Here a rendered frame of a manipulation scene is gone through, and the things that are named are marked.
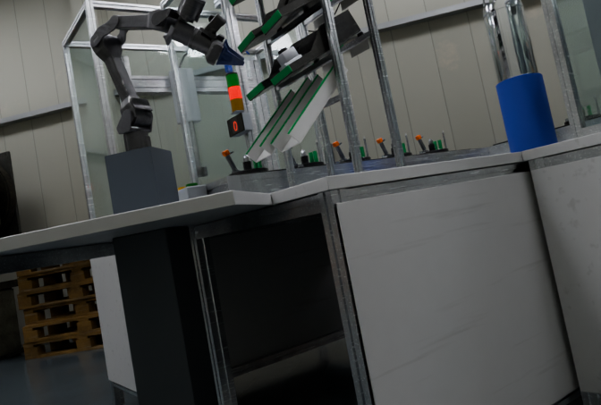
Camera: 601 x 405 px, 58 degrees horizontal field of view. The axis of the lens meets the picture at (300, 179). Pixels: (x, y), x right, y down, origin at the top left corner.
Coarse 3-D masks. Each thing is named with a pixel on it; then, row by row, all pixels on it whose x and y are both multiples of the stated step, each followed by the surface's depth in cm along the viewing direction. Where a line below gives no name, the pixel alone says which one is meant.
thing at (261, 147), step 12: (288, 96) 179; (300, 96) 166; (288, 108) 164; (276, 120) 162; (264, 132) 173; (276, 132) 161; (252, 144) 171; (264, 144) 159; (252, 156) 170; (264, 156) 164
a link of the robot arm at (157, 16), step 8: (184, 0) 143; (192, 0) 142; (200, 0) 143; (168, 8) 145; (184, 8) 143; (192, 8) 143; (200, 8) 144; (152, 16) 148; (160, 16) 146; (168, 16) 145; (176, 16) 147; (184, 16) 143; (192, 16) 144
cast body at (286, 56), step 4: (284, 48) 153; (292, 48) 153; (280, 52) 153; (284, 52) 152; (288, 52) 153; (292, 52) 153; (296, 52) 154; (280, 56) 153; (284, 56) 152; (288, 56) 152; (292, 56) 153; (296, 56) 154; (300, 56) 154; (280, 60) 154; (284, 60) 153; (288, 60) 152; (292, 60) 153; (280, 64) 156; (284, 64) 152; (280, 68) 154
